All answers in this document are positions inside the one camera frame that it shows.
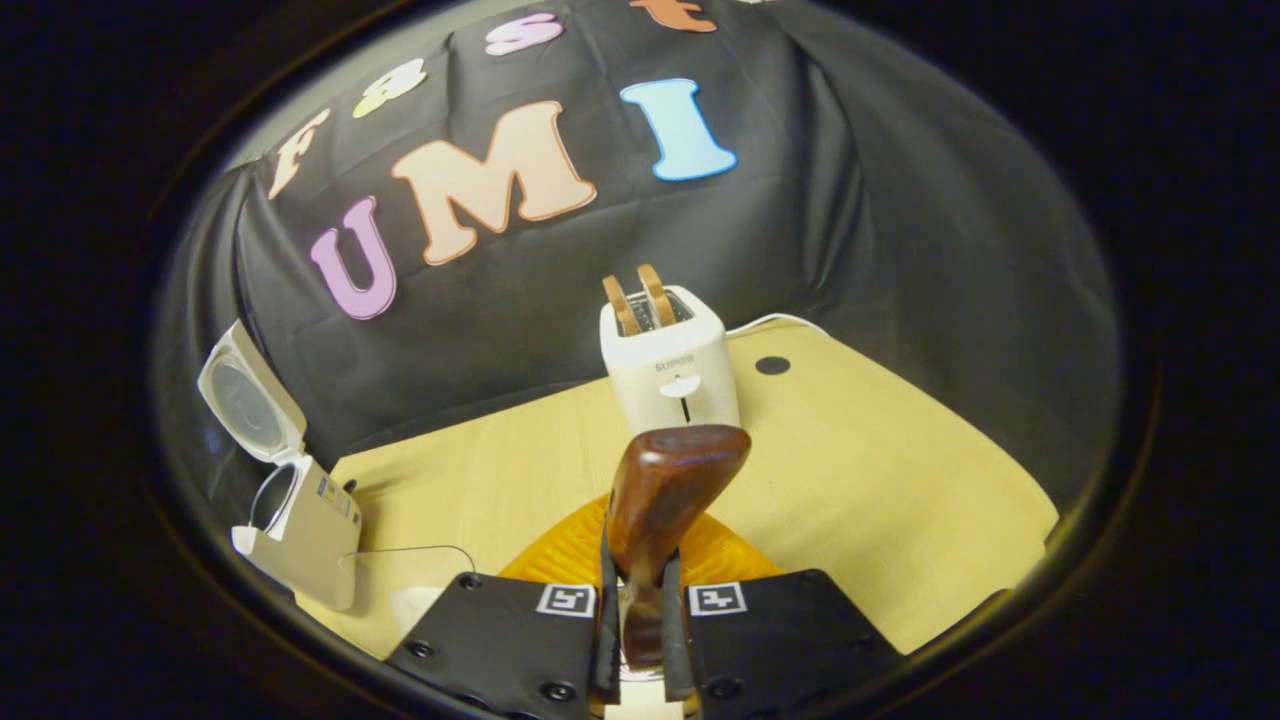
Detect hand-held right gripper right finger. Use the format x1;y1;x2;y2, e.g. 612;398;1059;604
655;513;902;720

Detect white rice cooker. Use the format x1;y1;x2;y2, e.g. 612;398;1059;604
196;319;364;614

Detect white toaster cable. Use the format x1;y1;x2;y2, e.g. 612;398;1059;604
724;312;832;340

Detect clear plastic rice container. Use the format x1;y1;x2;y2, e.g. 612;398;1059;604
334;544;480;642

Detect brown wooden spoon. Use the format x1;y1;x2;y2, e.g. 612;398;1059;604
605;424;754;672

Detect black backdrop cloth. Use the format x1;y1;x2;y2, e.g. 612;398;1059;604
155;0;1121;531

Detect toasted bread slice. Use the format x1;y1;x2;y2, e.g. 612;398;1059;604
601;274;642;337
636;263;678;328

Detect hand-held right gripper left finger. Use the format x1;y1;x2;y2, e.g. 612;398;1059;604
385;493;627;720

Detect white toaster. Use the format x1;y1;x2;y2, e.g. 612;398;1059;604
599;284;744;437

